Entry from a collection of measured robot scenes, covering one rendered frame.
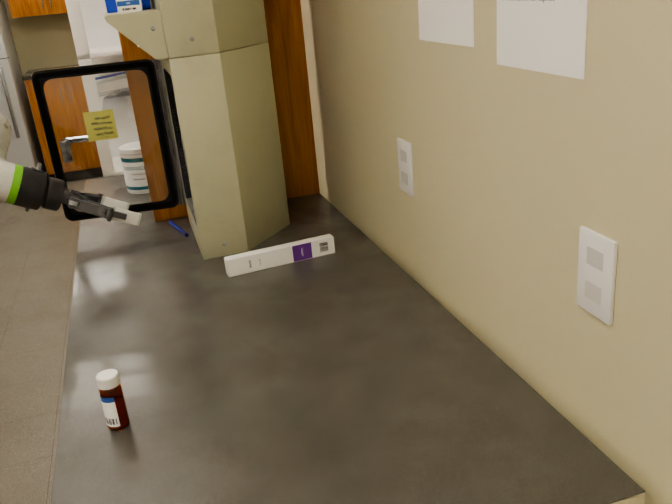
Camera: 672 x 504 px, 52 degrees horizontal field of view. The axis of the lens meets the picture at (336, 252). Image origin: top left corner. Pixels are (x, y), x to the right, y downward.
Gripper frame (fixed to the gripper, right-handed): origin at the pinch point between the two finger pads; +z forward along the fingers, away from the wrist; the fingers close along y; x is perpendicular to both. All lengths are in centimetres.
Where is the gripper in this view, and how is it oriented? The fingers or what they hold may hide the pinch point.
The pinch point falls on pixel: (129, 213)
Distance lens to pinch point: 180.3
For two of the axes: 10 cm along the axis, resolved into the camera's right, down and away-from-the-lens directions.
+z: 8.3, 2.2, 5.2
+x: -3.1, 9.4, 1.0
